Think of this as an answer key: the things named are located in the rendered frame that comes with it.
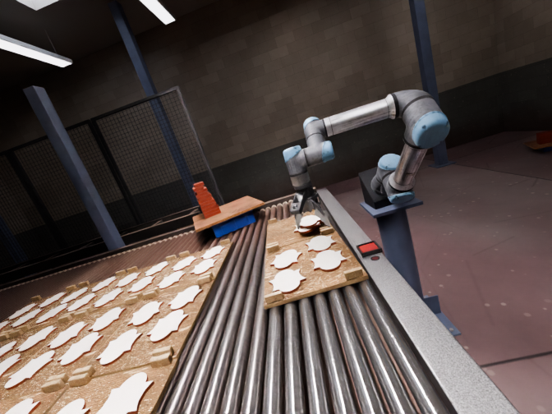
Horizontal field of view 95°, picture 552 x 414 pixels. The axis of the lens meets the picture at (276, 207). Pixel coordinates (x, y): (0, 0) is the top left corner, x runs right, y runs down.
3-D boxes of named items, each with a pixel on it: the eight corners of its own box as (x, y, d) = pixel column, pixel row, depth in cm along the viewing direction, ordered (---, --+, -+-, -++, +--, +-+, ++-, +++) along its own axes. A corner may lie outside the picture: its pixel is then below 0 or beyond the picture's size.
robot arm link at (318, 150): (327, 129, 100) (301, 138, 102) (333, 150, 94) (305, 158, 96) (330, 142, 106) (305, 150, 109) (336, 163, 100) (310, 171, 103)
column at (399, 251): (427, 296, 188) (406, 186, 167) (461, 334, 152) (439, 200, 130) (376, 308, 193) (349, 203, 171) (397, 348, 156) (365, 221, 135)
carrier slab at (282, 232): (319, 210, 161) (319, 208, 160) (336, 232, 121) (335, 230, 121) (268, 227, 163) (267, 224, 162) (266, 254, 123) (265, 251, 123)
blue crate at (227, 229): (246, 214, 211) (242, 203, 208) (256, 221, 182) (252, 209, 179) (211, 229, 202) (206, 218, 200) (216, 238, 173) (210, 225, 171)
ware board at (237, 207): (247, 197, 226) (247, 195, 225) (264, 204, 179) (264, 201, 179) (193, 218, 212) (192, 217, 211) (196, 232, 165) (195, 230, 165)
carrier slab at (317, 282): (336, 233, 120) (335, 230, 120) (369, 278, 80) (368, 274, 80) (266, 255, 122) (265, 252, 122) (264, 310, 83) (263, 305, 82)
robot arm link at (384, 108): (425, 72, 95) (299, 115, 106) (437, 90, 89) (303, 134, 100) (420, 98, 104) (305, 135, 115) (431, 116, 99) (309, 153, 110)
